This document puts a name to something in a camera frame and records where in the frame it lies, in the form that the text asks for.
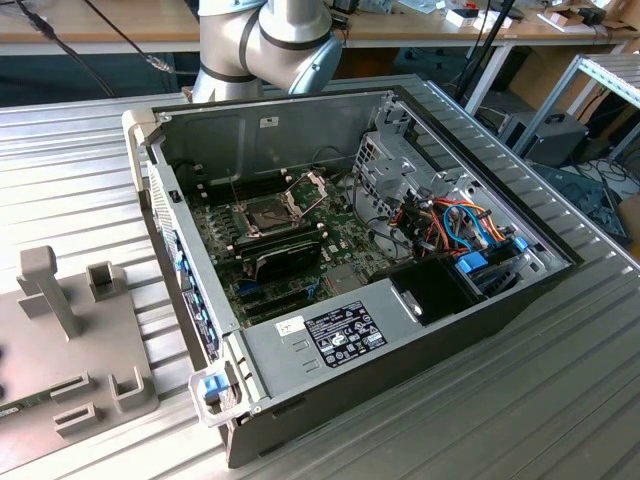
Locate grey chipset heat sink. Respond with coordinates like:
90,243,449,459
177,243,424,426
323,263,365,297

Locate large cardboard box flaps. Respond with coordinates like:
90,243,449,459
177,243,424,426
599,0,640,31

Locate black plastic drive housing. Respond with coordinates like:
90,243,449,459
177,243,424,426
369,252,489,329

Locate white and red box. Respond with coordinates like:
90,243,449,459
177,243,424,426
444,7,484,30

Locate brown cardboard sheet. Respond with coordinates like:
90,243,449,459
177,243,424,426
509,47,609,126

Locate small white sticker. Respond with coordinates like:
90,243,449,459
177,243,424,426
274,315,306,337

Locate long wooden desk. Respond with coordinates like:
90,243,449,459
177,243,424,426
0,0,640,59

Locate grey power supply unit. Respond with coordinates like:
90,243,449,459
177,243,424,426
239,277,419,401

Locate small open cardboard box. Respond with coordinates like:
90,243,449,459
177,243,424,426
537,3,581,34

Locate CPU socket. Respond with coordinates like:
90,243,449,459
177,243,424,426
238,195,294,237

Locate black cable with plug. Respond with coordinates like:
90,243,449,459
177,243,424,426
13,0,117,99

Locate orange wire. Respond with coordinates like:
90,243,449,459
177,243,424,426
429,197,510,254

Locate silver metal drive cage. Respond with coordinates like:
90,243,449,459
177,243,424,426
352,132,441,221

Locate open black PC case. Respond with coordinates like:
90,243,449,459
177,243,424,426
122,74,586,469

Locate dark floor panel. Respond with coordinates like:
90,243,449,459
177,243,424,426
527,160,629,245

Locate grey parts rack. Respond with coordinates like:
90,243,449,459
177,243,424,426
0,244,161,475

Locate black internal cable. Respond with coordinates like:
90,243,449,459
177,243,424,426
348,167,419,262

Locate blue case latch clip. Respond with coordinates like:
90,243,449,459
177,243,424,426
202,374,224,404

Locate black box with handle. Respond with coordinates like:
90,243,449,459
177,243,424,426
499,110,590,169

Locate black RAM slots white clips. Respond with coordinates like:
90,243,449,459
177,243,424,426
198,168,292,206

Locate green motherboard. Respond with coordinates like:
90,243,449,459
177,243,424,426
185,167,419,331

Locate black graphics card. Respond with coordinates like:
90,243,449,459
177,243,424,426
232,222,330,285

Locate black rating label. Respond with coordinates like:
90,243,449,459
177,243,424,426
303,299,389,369

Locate black tripod legs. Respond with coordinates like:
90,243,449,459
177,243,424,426
452,0,519,104

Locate blue wire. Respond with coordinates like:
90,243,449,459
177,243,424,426
443,199,491,251

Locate black expansion slots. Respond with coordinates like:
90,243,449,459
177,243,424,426
239,283,315,325

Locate brown floor cardboard box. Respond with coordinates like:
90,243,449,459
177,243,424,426
617,194,640,247

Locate green RAM stick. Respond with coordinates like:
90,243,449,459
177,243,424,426
0,392,54,419

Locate aluminium profile frame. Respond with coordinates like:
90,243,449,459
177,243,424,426
512,52,640,161

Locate blue disk carrier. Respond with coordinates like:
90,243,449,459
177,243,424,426
454,237,530,301

